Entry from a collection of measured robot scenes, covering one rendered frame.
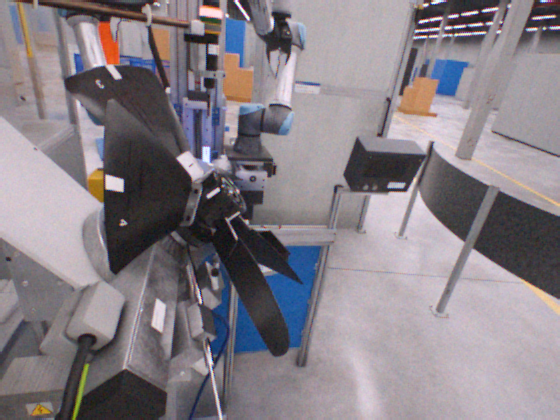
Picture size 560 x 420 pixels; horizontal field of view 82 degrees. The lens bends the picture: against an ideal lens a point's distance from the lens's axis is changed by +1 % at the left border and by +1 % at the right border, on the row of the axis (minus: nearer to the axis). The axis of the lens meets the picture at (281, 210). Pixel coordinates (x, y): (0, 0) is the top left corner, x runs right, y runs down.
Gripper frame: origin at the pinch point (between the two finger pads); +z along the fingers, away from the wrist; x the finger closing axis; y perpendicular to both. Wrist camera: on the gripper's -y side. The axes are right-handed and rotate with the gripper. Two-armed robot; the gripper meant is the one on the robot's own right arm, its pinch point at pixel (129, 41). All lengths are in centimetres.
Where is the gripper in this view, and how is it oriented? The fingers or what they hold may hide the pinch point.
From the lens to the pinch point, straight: 130.1
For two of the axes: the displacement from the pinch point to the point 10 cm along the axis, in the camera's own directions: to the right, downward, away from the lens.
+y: -2.1, -4.6, 8.7
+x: -9.7, -0.1, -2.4
